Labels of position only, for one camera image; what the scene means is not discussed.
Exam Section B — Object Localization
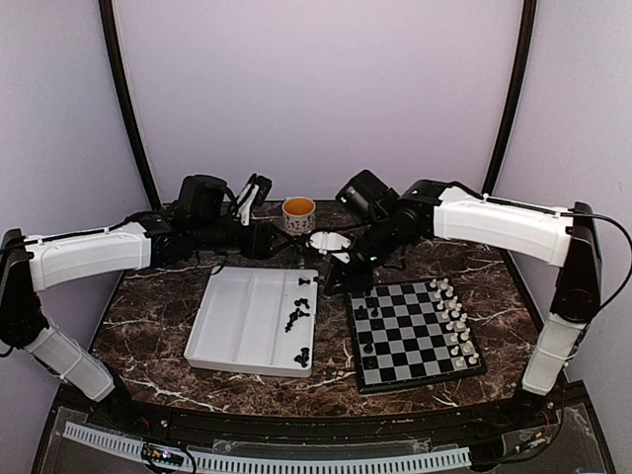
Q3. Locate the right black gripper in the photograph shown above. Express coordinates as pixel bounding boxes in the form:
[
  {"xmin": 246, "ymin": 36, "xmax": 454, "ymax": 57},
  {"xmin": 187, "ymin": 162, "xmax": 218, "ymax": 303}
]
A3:
[{"xmin": 322, "ymin": 216, "xmax": 400, "ymax": 295}]

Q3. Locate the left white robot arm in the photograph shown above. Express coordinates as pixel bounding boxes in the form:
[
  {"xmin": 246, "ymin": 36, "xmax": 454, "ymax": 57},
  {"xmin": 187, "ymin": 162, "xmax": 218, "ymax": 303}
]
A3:
[{"xmin": 1, "ymin": 174, "xmax": 299, "ymax": 431}]

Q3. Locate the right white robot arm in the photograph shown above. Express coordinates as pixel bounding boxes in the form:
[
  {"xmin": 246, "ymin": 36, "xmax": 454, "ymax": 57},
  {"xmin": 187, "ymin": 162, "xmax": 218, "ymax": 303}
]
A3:
[{"xmin": 323, "ymin": 170, "xmax": 609, "ymax": 429}]

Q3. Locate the black chess pieces pile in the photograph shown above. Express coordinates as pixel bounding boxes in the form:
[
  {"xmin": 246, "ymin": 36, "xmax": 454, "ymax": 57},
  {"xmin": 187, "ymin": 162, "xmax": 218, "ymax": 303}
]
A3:
[{"xmin": 281, "ymin": 275, "xmax": 316, "ymax": 371}]

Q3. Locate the black white chess board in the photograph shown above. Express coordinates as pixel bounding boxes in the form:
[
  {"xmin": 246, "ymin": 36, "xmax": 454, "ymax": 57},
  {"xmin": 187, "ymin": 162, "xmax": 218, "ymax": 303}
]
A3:
[{"xmin": 345, "ymin": 278, "xmax": 487, "ymax": 394}]

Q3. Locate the white chess piece row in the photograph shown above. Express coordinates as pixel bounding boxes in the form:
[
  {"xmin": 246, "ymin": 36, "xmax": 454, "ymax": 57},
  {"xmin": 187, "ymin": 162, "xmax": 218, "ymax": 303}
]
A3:
[{"xmin": 427, "ymin": 277, "xmax": 483, "ymax": 373}]

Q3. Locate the yellow patterned mug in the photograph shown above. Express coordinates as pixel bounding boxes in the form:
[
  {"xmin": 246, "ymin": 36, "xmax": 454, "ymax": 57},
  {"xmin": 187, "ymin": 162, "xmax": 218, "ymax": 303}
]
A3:
[{"xmin": 281, "ymin": 197, "xmax": 316, "ymax": 236}]

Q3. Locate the white plastic tray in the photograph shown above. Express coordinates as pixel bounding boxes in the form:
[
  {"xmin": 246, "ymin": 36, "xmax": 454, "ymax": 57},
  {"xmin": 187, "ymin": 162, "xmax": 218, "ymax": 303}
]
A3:
[{"xmin": 184, "ymin": 267, "xmax": 318, "ymax": 378}]

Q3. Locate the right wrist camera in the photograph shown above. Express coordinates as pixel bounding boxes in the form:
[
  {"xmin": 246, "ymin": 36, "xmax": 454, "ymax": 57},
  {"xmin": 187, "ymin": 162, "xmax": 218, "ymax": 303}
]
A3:
[{"xmin": 306, "ymin": 231, "xmax": 352, "ymax": 264}]

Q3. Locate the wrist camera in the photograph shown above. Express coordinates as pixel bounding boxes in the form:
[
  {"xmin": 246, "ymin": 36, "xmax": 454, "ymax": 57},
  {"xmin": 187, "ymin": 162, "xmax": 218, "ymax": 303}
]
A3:
[
  {"xmin": 236, "ymin": 174, "xmax": 273, "ymax": 226},
  {"xmin": 306, "ymin": 231, "xmax": 352, "ymax": 264}
]

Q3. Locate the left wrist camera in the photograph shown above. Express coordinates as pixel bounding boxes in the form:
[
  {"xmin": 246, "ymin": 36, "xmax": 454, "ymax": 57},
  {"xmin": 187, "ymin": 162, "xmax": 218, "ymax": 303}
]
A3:
[{"xmin": 236, "ymin": 174, "xmax": 273, "ymax": 226}]

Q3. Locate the white slotted cable duct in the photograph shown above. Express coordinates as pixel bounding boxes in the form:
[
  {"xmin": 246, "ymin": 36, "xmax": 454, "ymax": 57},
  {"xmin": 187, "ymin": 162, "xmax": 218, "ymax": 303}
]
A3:
[{"xmin": 62, "ymin": 422, "xmax": 471, "ymax": 473}]

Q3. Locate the black front rail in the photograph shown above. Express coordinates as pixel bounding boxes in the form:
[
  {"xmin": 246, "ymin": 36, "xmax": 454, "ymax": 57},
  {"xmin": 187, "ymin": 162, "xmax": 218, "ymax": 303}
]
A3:
[{"xmin": 53, "ymin": 382, "xmax": 593, "ymax": 448}]

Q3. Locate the left black frame post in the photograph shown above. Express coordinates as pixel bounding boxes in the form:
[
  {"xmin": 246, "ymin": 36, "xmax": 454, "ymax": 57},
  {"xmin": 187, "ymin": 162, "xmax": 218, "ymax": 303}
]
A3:
[{"xmin": 98, "ymin": 0, "xmax": 161, "ymax": 210}]

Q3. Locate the black frame post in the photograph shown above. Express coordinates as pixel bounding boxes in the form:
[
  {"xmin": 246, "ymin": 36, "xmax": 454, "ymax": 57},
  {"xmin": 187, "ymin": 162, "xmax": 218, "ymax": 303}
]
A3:
[
  {"xmin": 98, "ymin": 0, "xmax": 161, "ymax": 210},
  {"xmin": 482, "ymin": 0, "xmax": 537, "ymax": 194}
]

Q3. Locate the right black frame post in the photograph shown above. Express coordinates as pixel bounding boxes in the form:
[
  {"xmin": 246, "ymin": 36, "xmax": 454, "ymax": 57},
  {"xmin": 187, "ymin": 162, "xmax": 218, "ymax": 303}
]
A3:
[{"xmin": 482, "ymin": 0, "xmax": 537, "ymax": 194}]

